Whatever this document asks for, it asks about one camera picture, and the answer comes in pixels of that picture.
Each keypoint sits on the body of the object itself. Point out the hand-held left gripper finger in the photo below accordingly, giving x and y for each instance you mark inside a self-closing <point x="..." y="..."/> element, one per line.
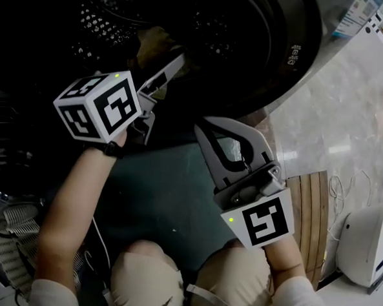
<point x="171" y="78"/>
<point x="161" y="70"/>

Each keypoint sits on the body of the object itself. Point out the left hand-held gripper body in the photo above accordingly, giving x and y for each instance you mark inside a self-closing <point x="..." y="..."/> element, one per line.
<point x="93" y="111"/>

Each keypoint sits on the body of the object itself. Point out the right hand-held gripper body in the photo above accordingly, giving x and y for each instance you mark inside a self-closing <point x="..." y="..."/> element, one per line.
<point x="265" y="223"/>

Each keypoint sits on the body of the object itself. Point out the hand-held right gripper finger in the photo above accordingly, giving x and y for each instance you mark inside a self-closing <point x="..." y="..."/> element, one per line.
<point x="258" y="146"/>
<point x="210" y="160"/>

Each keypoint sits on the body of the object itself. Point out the beige clothes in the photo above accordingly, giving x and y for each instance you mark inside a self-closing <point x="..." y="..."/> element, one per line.
<point x="153" y="40"/>

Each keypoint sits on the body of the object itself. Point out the black washing machine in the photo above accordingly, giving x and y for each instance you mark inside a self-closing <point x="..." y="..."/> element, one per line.
<point x="264" y="72"/>

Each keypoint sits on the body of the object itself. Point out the white woven laundry basket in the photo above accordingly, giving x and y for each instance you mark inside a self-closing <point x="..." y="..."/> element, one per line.
<point x="14" y="245"/>

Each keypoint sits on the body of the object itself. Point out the person's right forearm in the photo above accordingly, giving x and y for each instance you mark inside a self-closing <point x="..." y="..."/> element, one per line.
<point x="282" y="258"/>

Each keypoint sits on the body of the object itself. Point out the person's left forearm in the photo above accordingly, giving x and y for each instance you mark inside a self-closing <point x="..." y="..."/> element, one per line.
<point x="65" y="206"/>

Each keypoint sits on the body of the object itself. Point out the black wristwatch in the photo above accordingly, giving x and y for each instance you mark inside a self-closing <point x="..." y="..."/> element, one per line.
<point x="112" y="150"/>

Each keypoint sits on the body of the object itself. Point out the white rounded device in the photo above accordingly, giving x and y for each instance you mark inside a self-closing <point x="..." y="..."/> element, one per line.
<point x="360" y="243"/>

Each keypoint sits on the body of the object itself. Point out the person's beige shorts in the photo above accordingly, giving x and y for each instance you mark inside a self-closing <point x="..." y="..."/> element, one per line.
<point x="145" y="275"/>

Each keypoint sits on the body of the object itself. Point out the white flat board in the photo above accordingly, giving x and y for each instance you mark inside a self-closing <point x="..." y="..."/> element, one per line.
<point x="378" y="54"/>

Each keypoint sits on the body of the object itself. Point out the blue and white label sticker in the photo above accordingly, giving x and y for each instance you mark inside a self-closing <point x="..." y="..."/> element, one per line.
<point x="355" y="17"/>

